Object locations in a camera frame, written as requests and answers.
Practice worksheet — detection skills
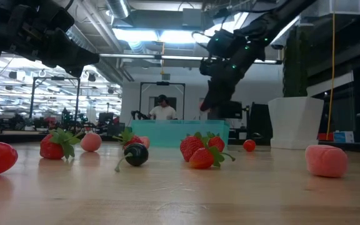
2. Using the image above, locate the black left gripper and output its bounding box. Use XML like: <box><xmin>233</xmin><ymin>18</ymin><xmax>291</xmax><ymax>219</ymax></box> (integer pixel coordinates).
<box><xmin>0</xmin><ymin>8</ymin><xmax>100</xmax><ymax>78</ymax></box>

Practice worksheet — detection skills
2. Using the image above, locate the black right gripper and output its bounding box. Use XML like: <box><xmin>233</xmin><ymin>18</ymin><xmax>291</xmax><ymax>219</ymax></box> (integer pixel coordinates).
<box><xmin>199</xmin><ymin>40</ymin><xmax>267</xmax><ymax>110</ymax></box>

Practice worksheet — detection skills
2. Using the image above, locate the red toy strawberry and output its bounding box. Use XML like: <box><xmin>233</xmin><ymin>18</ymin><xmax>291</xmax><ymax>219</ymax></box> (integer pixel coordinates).
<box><xmin>179</xmin><ymin>131</ymin><xmax>209</xmax><ymax>163</ymax></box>
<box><xmin>39</xmin><ymin>127</ymin><xmax>84</xmax><ymax>161</ymax></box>
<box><xmin>188</xmin><ymin>145</ymin><xmax>236</xmax><ymax>170</ymax></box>
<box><xmin>206</xmin><ymin>131</ymin><xmax>226</xmax><ymax>153</ymax></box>
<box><xmin>112</xmin><ymin>127</ymin><xmax>144</xmax><ymax>149</ymax></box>

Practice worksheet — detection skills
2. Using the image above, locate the teal translucent plastic container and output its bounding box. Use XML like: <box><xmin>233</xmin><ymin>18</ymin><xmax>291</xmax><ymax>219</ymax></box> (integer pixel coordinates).
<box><xmin>131</xmin><ymin>119</ymin><xmax>231</xmax><ymax>148</ymax></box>

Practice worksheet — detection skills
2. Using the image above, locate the pink toy peach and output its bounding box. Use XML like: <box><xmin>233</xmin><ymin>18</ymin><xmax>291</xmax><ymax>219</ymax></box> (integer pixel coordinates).
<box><xmin>79</xmin><ymin>132</ymin><xmax>103</xmax><ymax>153</ymax></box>
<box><xmin>304</xmin><ymin>144</ymin><xmax>349</xmax><ymax>179</ymax></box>
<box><xmin>139</xmin><ymin>136</ymin><xmax>151</xmax><ymax>150</ymax></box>

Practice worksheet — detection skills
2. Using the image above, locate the black toy cherry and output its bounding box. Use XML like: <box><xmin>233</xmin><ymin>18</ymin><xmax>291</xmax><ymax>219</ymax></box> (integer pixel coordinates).
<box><xmin>114</xmin><ymin>142</ymin><xmax>149</xmax><ymax>173</ymax></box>

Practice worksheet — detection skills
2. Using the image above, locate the person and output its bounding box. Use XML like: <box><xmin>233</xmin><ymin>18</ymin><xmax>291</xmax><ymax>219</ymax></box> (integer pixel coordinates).
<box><xmin>147</xmin><ymin>94</ymin><xmax>179</xmax><ymax>121</ymax></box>

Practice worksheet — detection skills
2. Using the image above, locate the small black monitor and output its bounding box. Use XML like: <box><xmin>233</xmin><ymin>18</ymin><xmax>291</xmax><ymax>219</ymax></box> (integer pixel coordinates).
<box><xmin>97</xmin><ymin>112</ymin><xmax>115</xmax><ymax>124</ymax></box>

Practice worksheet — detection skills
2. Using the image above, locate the overhead rig crossbar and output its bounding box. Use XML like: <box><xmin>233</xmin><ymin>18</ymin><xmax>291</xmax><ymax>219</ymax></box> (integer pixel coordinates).
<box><xmin>98</xmin><ymin>52</ymin><xmax>283</xmax><ymax>65</ymax></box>

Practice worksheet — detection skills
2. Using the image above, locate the white hexagonal planter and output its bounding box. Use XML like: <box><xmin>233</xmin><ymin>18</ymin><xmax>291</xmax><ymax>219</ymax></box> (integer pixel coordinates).
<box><xmin>267</xmin><ymin>96</ymin><xmax>325</xmax><ymax>151</ymax></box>

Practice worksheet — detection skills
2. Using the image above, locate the red box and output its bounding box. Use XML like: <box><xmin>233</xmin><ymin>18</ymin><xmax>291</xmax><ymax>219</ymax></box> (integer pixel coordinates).
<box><xmin>317</xmin><ymin>132</ymin><xmax>334</xmax><ymax>142</ymax></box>

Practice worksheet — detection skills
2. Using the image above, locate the blue box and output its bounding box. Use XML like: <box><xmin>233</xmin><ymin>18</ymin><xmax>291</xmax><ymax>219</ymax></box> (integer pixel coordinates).
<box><xmin>332</xmin><ymin>131</ymin><xmax>355</xmax><ymax>144</ymax></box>

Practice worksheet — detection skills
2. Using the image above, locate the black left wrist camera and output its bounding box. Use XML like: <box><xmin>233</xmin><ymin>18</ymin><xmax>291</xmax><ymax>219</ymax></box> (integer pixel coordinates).
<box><xmin>37</xmin><ymin>6</ymin><xmax>76</xmax><ymax>34</ymax></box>

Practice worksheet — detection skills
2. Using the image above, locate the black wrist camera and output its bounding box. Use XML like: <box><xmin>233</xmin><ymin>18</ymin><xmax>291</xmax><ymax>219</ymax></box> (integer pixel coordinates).
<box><xmin>206</xmin><ymin>29</ymin><xmax>246</xmax><ymax>59</ymax></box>
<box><xmin>37</xmin><ymin>6</ymin><xmax>76</xmax><ymax>34</ymax></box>

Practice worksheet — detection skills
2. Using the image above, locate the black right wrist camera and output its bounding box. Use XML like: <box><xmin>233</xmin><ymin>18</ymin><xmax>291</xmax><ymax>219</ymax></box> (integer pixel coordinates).
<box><xmin>206</xmin><ymin>29</ymin><xmax>246</xmax><ymax>59</ymax></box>

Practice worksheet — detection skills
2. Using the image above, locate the black rig frame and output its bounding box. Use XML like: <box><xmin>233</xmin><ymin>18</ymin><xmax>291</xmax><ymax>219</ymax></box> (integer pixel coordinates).
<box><xmin>29</xmin><ymin>76</ymin><xmax>81</xmax><ymax>132</ymax></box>
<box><xmin>139</xmin><ymin>81</ymin><xmax>186</xmax><ymax>121</ymax></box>

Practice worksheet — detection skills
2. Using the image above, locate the yellow hanging cable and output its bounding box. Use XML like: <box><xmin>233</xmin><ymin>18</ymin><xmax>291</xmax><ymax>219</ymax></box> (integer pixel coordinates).
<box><xmin>326</xmin><ymin>0</ymin><xmax>337</xmax><ymax>141</ymax></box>

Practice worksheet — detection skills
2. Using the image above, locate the black aluminium table frame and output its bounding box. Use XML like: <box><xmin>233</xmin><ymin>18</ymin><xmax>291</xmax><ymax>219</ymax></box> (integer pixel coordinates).
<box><xmin>0</xmin><ymin>131</ymin><xmax>360</xmax><ymax>154</ymax></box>

